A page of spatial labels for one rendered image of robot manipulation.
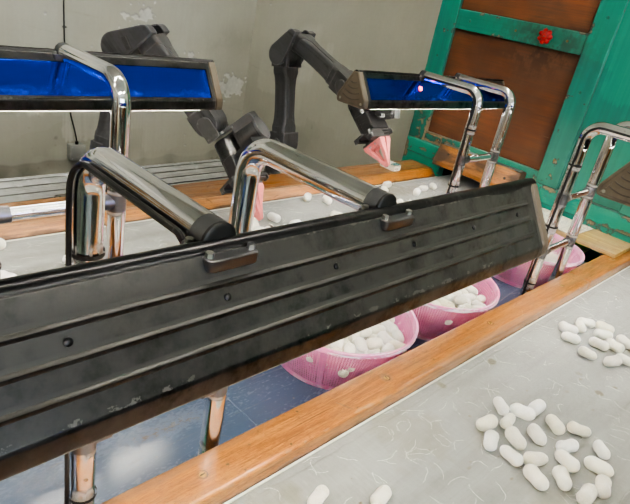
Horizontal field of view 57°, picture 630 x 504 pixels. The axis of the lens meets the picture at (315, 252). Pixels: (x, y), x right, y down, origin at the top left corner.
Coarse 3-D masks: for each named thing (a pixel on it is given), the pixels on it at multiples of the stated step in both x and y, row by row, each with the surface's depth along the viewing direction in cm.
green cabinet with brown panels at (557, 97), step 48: (480, 0) 177; (528, 0) 167; (576, 0) 158; (624, 0) 149; (432, 48) 190; (480, 48) 180; (528, 48) 170; (576, 48) 159; (624, 48) 152; (528, 96) 172; (576, 96) 161; (624, 96) 154; (480, 144) 186; (528, 144) 175; (624, 144) 156
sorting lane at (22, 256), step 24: (408, 192) 175; (432, 192) 179; (264, 216) 136; (288, 216) 139; (312, 216) 142; (24, 240) 104; (48, 240) 106; (144, 240) 113; (168, 240) 115; (24, 264) 97; (48, 264) 98
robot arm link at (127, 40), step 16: (112, 32) 123; (128, 32) 123; (144, 32) 122; (160, 32) 129; (112, 48) 125; (128, 48) 124; (144, 48) 124; (160, 48) 124; (192, 112) 128; (208, 112) 127; (224, 128) 134
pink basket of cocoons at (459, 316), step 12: (480, 288) 121; (492, 288) 118; (492, 300) 114; (420, 312) 107; (444, 312) 105; (456, 312) 105; (468, 312) 105; (480, 312) 108; (420, 324) 109; (432, 324) 108; (444, 324) 108; (456, 324) 108; (420, 336) 111; (432, 336) 110
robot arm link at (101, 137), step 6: (102, 114) 133; (108, 114) 133; (102, 120) 134; (108, 120) 133; (102, 126) 134; (108, 126) 134; (96, 132) 135; (102, 132) 134; (108, 132) 134; (96, 138) 135; (102, 138) 134; (108, 138) 134; (90, 144) 136; (96, 144) 135; (102, 144) 135; (108, 144) 135
